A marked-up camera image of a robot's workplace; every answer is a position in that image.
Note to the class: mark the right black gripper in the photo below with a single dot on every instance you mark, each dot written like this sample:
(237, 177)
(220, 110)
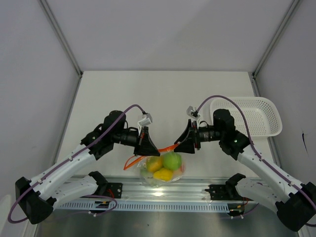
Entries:
(191, 136)

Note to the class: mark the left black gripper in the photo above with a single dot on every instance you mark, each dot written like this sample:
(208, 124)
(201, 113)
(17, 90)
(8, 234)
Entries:
(146, 146)

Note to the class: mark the yellow green mango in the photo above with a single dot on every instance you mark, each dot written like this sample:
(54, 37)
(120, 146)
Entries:
(154, 164)

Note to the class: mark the clear zip top bag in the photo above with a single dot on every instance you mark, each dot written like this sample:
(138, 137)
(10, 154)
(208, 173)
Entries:
(139, 162)

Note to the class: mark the green apple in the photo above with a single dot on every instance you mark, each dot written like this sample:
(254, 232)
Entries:
(172, 161)

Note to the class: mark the orange pink peach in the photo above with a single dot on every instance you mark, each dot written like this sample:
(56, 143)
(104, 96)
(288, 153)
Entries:
(182, 168)

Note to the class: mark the white cauliflower with leaves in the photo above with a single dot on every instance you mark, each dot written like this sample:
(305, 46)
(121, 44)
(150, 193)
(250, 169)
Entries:
(147, 178)

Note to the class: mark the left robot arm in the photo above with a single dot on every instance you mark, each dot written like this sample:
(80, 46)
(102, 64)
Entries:
(36, 209)

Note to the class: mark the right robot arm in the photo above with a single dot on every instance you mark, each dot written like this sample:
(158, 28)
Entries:
(291, 200)

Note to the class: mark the white perforated plastic basket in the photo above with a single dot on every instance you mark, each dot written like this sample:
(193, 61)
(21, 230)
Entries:
(261, 115)

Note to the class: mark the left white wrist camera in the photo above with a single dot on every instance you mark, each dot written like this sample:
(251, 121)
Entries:
(144, 120)

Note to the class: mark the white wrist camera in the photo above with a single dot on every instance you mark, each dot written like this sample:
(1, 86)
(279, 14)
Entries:
(144, 120)
(193, 113)

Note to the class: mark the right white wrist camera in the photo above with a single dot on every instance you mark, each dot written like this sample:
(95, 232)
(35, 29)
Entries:
(193, 113)

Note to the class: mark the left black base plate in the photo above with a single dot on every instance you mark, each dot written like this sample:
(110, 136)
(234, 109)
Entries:
(113, 190)

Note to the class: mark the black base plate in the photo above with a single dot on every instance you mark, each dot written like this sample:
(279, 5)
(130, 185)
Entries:
(113, 190)
(223, 192)

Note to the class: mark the aluminium mounting rail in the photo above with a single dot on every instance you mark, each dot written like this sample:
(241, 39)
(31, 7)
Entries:
(133, 190)

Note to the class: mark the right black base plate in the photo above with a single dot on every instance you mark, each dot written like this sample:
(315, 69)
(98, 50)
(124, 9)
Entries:
(223, 192)

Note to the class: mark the white slotted cable duct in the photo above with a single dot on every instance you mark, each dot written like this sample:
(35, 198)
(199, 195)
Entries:
(121, 205)

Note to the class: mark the right aluminium frame post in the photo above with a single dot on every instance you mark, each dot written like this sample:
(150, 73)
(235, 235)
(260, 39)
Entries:
(280, 30)

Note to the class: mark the aluminium frame post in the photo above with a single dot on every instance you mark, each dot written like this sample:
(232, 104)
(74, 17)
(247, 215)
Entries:
(44, 4)
(280, 30)

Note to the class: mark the left aluminium frame post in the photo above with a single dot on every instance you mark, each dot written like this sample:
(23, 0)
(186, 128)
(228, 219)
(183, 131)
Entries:
(44, 4)

